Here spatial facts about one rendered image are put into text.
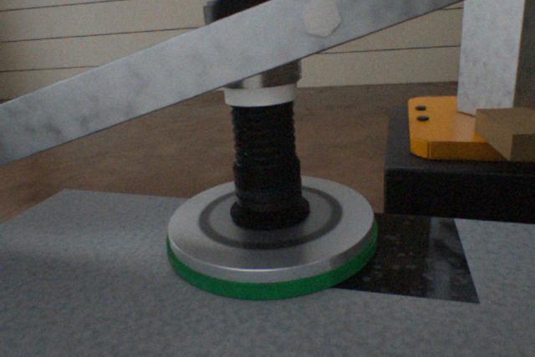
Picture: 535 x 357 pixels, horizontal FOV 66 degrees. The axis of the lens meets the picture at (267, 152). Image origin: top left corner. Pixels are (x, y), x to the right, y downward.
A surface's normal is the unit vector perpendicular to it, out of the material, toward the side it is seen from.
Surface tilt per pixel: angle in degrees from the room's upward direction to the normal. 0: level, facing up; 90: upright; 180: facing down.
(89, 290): 0
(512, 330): 0
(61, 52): 90
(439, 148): 90
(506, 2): 90
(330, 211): 0
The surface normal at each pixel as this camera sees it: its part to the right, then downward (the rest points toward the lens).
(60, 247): -0.07, -0.95
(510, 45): -0.97, 0.14
